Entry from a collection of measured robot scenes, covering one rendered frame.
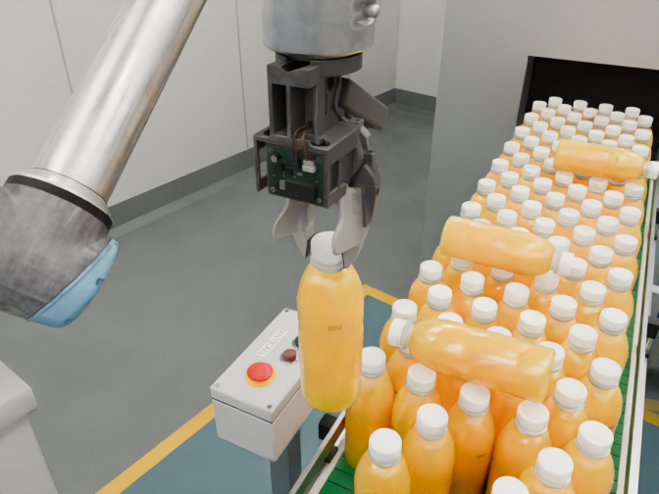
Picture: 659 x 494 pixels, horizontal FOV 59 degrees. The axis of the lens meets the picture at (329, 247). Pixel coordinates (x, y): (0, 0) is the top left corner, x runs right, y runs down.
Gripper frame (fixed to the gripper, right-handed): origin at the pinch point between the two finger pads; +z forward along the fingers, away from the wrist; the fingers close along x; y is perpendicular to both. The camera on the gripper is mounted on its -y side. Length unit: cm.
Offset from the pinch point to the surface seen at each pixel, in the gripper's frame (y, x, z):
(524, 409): -12.8, 21.4, 25.1
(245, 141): -262, -200, 116
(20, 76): -128, -226, 43
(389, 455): 1.4, 8.8, 25.4
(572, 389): -19.2, 26.3, 25.0
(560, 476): -4.8, 27.1, 25.4
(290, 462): -7.0, -10.4, 47.8
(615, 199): -82, 27, 25
